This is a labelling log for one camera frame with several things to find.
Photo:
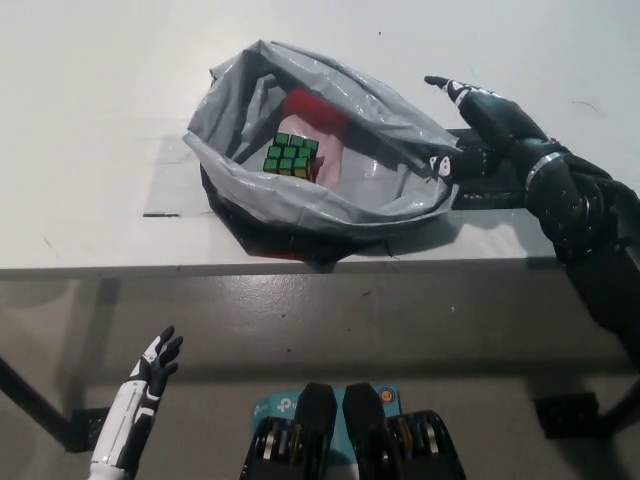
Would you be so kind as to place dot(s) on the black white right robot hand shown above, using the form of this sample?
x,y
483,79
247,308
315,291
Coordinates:
x,y
505,125

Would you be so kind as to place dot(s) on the teal tp-link box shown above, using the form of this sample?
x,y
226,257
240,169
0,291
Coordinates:
x,y
272,405

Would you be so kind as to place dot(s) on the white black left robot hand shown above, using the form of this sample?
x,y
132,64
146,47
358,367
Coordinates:
x,y
147,390

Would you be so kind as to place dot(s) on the black table leg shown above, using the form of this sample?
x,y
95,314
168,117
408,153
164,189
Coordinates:
x,y
30,395
622,410

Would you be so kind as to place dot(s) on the black ribbed robot torso block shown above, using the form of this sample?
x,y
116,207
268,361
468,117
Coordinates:
x,y
380,430
305,430

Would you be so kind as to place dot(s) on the black tape square marker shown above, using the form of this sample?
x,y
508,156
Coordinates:
x,y
495,195

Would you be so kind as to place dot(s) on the grey plastic bag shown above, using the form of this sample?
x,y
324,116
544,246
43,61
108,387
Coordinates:
x,y
300,210

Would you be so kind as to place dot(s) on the rubik's cube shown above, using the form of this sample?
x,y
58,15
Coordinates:
x,y
290,157

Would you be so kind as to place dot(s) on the clear tape patch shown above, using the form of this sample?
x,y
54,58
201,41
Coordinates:
x,y
167,180

